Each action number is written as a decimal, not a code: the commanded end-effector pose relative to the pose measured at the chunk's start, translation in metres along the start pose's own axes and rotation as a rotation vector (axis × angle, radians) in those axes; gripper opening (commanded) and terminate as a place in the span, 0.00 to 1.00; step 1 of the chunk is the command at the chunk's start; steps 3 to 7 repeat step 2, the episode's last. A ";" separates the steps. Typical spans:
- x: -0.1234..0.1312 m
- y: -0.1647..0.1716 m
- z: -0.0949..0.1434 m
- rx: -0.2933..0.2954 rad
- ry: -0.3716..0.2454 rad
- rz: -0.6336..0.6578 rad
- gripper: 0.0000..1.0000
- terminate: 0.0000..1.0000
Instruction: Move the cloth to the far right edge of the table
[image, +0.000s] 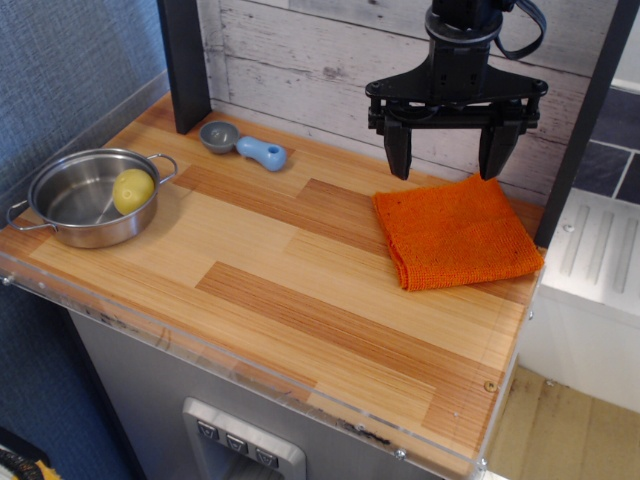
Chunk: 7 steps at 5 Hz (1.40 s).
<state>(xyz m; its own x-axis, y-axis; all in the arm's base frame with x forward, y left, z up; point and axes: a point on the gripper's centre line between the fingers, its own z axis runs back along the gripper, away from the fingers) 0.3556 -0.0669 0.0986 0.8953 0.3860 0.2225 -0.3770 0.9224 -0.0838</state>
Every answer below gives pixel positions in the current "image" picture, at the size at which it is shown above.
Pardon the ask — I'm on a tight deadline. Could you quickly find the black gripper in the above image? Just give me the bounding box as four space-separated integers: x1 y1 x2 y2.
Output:
365 14 548 180

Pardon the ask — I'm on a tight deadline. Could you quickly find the orange knitted cloth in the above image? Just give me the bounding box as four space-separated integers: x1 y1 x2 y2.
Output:
372 174 544 291

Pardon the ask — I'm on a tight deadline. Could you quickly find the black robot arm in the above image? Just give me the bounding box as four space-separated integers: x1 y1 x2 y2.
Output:
365 1 548 180

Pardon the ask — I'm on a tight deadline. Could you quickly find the grey and blue scoop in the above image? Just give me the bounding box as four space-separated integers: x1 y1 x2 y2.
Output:
199 121 288 172

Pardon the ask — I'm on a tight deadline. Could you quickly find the white ribbed side unit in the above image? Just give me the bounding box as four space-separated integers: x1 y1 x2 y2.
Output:
519 189 639 411

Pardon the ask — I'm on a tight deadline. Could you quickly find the yellow toy potato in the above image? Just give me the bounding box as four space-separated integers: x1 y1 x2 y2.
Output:
112 169 155 215

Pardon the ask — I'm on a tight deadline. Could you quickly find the clear acrylic table guard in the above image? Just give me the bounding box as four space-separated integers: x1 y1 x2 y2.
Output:
1 239 538 479

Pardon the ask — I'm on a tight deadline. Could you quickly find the silver dispenser button panel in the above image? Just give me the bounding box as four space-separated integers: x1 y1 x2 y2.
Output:
182 397 307 479

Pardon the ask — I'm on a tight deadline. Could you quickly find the stainless steel pot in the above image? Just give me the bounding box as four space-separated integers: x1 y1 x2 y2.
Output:
6 148 178 249

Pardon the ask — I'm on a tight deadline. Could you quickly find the black and yellow object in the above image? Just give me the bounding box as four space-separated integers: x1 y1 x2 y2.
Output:
1 428 61 480

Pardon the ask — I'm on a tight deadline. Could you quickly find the dark right frame post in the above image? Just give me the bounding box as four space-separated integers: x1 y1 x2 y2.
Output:
534 0 639 249

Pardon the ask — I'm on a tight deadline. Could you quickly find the dark frame post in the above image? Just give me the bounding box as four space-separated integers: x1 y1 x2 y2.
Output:
534 0 639 249
157 0 211 134

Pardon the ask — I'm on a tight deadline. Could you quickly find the dark left frame post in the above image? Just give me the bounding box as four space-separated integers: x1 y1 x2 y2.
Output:
157 0 211 134

